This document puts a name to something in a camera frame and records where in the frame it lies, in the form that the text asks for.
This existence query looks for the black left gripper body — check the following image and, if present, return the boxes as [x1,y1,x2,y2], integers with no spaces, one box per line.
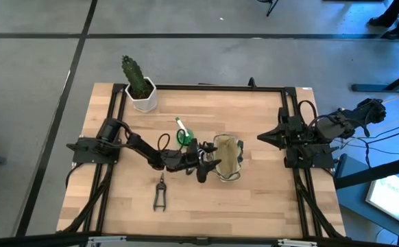
[184,139,209,183]

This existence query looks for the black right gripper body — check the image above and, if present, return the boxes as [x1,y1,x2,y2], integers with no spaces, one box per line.
[277,106,305,152]

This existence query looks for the green spray bottle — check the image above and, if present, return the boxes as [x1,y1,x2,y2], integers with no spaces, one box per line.
[174,116,195,148]

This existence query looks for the beige green gardening bag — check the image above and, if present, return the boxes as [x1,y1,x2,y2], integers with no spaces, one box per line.
[204,133,245,183]

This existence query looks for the black pruning shears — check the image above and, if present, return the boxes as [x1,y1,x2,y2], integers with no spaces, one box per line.
[152,172,168,212]

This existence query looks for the white hexagonal plant pot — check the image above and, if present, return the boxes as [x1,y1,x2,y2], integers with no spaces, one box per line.
[124,77,158,113]

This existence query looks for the dark desk foot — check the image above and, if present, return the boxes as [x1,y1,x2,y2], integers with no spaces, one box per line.
[352,64,399,93]

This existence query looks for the blue table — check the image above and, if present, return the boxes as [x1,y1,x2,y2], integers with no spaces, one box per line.
[335,171,399,237]

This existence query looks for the tall green cactus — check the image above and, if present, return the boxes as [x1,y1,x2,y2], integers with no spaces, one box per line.
[121,54,154,99]

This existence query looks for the white lit screen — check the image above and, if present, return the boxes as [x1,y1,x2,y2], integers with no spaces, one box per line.
[365,174,399,224]

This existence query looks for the black stand leg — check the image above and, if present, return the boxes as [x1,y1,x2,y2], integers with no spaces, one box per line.
[257,0,279,17]

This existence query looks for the person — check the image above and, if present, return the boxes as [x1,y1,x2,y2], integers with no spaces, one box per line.
[367,0,399,39]

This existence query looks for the black rig crossbar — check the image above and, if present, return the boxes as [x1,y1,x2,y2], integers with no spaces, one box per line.
[0,232,399,247]

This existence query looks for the black rig post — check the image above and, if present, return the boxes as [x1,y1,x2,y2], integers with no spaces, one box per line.
[334,153,399,190]

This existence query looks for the black floor cable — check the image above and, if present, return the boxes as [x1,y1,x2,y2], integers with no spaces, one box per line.
[332,118,399,149]

